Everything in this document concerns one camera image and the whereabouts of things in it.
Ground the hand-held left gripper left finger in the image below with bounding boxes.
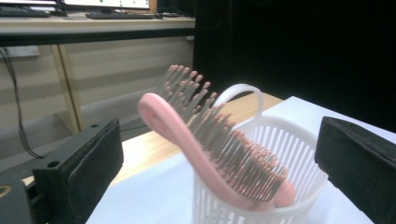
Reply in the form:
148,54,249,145
32,118,125,224

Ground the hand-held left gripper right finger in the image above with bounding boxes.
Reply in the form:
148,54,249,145
314,116,396,224

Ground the white plastic basket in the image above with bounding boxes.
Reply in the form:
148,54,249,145
191,83,330,224

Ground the pink hairbrush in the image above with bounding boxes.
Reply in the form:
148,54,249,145
136,63,297,213

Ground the light wooden table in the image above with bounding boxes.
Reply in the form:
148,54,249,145
21,92,285,188

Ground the white table sheet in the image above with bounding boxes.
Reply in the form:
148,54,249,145
85,95,396,224

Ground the beige wooden desk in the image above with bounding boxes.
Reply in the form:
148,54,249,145
0,12,197,162

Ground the black curtain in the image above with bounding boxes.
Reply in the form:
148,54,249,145
192,0,396,133

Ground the black keyboard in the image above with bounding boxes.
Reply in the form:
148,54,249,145
85,12,155,21
0,7,51,19

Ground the bright-screen computer monitor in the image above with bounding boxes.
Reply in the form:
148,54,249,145
64,0,157,10

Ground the black power cable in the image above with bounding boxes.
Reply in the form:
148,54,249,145
0,48,45,160

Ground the white wall socket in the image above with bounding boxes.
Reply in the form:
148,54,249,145
0,45,41,59

